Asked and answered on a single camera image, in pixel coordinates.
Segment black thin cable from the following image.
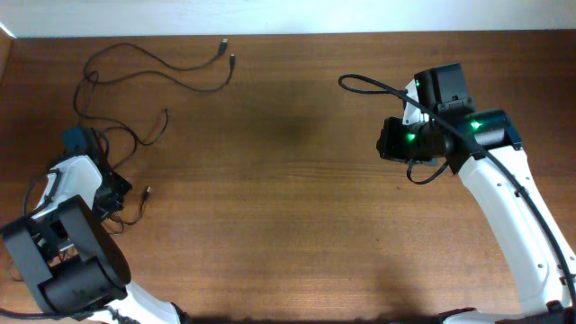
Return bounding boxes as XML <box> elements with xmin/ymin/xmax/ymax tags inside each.
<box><xmin>72</xmin><ymin>70</ymin><xmax>170</xmax><ymax>171</ymax></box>
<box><xmin>101</xmin><ymin>184</ymin><xmax>152</xmax><ymax>235</ymax></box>

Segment black USB cable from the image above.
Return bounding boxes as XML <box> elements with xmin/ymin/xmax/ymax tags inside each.
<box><xmin>82</xmin><ymin>37</ymin><xmax>237</xmax><ymax>95</ymax></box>

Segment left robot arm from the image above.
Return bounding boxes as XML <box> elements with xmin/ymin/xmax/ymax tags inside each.
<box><xmin>1</xmin><ymin>126</ymin><xmax>189</xmax><ymax>323</ymax></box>

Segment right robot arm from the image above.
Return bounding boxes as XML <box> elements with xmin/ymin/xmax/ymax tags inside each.
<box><xmin>376</xmin><ymin>64</ymin><xmax>575</xmax><ymax>323</ymax></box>

